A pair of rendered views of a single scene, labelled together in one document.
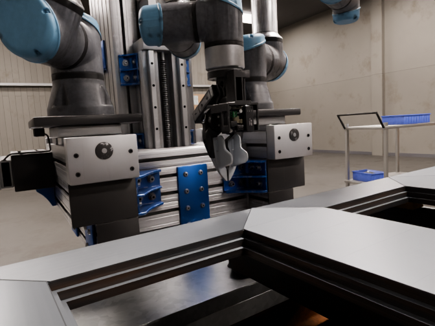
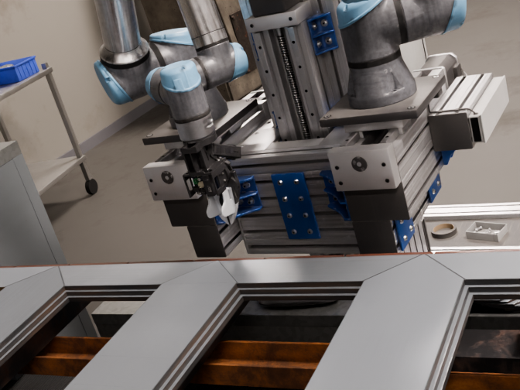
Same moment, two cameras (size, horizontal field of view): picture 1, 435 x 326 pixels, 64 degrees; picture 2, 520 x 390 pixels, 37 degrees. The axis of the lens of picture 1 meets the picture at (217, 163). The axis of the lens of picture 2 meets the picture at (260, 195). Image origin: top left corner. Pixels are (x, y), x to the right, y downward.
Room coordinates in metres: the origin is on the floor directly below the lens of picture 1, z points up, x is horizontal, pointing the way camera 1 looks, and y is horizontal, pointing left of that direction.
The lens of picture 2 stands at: (0.09, -1.46, 1.55)
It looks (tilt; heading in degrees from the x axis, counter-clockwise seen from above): 21 degrees down; 64
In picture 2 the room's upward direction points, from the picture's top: 17 degrees counter-clockwise
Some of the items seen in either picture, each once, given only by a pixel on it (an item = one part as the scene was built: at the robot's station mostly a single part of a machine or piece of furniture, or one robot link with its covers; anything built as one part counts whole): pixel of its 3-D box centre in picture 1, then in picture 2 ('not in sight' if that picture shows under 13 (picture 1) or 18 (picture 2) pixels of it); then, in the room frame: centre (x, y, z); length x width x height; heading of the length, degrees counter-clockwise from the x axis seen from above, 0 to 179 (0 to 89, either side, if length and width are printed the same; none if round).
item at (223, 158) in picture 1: (224, 158); (214, 209); (0.67, -0.01, 0.94); 0.06 x 0.03 x 0.09; 33
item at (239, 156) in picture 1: (237, 157); (227, 208); (0.69, -0.04, 0.93); 0.06 x 0.03 x 0.09; 33
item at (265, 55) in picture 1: (247, 57); (369, 22); (1.10, -0.11, 1.20); 0.13 x 0.12 x 0.14; 146
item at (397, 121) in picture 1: (390, 157); not in sight; (4.00, -1.99, 0.52); 1.11 x 0.65 x 1.05; 121
